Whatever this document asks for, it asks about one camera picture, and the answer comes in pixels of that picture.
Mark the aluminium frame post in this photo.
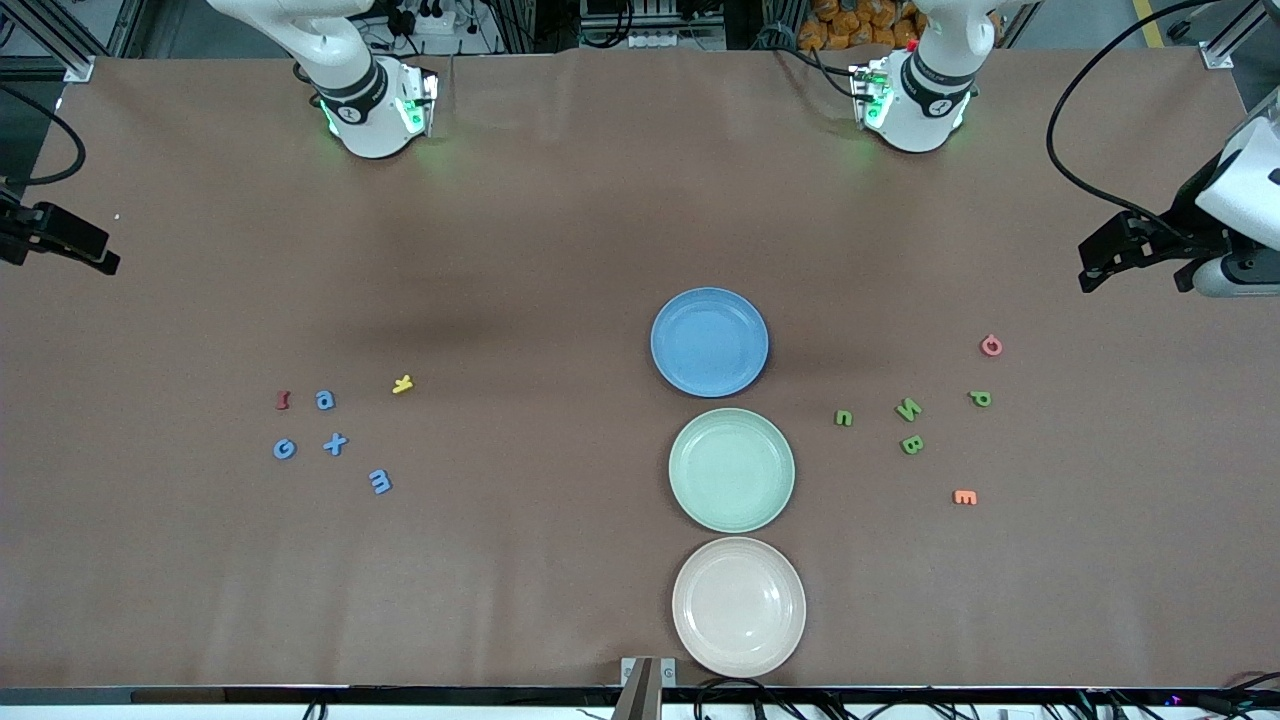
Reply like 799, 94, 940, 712
1165, 0, 1280, 71
0, 0, 96, 83

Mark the blue plate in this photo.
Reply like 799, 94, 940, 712
650, 287, 771, 399

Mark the black table edge rail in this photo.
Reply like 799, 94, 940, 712
0, 685, 1280, 707

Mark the pile of orange objects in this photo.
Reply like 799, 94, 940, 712
800, 0, 926, 51

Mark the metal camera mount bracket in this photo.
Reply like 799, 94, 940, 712
612, 655, 678, 720

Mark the beige plate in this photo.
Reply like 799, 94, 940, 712
671, 536, 807, 679

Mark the white power strip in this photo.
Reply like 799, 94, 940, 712
385, 0, 459, 37
625, 28, 723, 51

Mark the green plate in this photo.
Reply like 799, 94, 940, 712
668, 407, 797, 534

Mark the brown table cover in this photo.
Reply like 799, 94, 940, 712
0, 48, 1280, 691

